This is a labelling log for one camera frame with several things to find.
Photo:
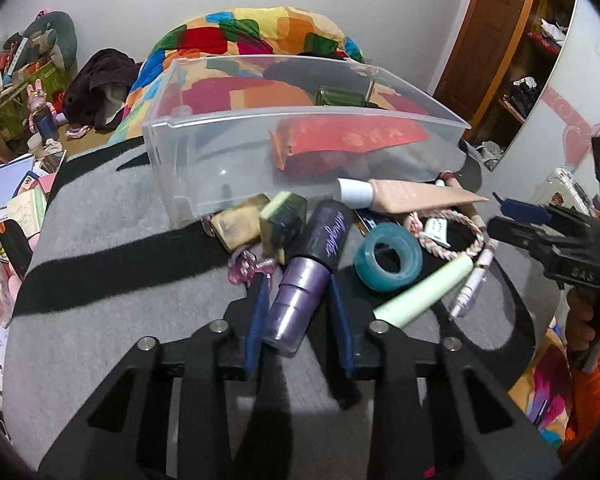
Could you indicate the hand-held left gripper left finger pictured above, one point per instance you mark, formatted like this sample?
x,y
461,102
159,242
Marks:
x,y
257,320

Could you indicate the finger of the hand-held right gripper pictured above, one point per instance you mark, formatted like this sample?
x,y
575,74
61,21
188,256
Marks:
x,y
525,210
522,240

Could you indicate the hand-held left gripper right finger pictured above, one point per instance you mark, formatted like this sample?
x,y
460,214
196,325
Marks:
x,y
340,330

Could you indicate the pink clear hair clip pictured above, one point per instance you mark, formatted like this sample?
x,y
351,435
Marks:
x,y
245,267

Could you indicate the purple bottle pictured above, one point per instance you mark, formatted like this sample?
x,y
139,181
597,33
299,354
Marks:
x,y
305,270

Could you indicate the teal tape roll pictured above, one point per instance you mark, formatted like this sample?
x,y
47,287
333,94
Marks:
x,y
365,265

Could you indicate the white slim cosmetic tube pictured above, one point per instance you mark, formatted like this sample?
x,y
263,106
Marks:
x,y
467,290

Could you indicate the white squeeze tube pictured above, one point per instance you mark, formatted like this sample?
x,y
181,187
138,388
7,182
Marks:
x,y
436,232

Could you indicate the light green tube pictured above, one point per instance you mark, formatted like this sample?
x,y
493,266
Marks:
x,y
420,295

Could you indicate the brown yellow box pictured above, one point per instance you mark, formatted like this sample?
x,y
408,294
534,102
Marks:
x,y
235,227

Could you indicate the green yellow box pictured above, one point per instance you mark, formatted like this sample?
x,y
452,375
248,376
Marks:
x,y
285,220

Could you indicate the beige cream tube white cap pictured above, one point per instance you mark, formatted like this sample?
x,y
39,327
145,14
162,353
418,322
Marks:
x,y
420,195

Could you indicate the blue packet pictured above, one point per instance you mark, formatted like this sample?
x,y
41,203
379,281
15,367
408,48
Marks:
x,y
367,220

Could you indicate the clear plastic bin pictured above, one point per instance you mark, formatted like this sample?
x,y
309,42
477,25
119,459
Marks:
x,y
205,160

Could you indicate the person's right hand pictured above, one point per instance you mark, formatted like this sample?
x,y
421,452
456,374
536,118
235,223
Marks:
x,y
582,325

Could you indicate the white suitcase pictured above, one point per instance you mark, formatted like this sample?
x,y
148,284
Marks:
x,y
555,185

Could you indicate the white shoe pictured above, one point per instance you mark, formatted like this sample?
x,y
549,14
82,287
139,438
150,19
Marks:
x,y
491,152

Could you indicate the white wardrobe door pink hearts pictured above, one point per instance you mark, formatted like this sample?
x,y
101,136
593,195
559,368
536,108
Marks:
x,y
580,90

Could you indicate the wooden shelf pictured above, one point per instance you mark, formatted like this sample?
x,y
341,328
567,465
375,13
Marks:
x,y
535,65

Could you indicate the wooden door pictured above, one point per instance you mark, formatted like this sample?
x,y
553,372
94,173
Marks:
x,y
495,35

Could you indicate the grey black rug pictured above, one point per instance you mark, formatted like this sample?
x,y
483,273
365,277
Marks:
x,y
105,220

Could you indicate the red packet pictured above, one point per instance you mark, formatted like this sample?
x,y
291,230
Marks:
x,y
355,137

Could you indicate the dark green bottle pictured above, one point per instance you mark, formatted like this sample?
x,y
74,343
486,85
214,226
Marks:
x,y
340,96

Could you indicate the black pouch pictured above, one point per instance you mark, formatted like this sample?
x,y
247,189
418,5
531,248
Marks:
x,y
15,250

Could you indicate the green white book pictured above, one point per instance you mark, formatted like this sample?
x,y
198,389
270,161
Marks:
x,y
27,210

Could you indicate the blue notebook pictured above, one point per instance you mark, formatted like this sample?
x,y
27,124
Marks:
x,y
5,185

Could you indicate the dark blue bottle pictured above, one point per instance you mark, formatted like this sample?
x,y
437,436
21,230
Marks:
x,y
46,125

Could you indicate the maroon clothes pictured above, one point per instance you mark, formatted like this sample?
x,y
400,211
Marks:
x,y
95,80

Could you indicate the colorful patchwork blanket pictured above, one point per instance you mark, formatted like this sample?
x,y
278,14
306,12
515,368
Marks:
x,y
260,25

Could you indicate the pink bunny toy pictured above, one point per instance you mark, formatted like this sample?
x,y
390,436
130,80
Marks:
x,y
37,97

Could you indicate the green bag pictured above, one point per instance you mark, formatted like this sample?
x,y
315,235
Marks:
x,y
10,115

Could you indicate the grey green plush pillow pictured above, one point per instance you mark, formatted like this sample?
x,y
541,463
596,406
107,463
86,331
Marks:
x,y
62,30

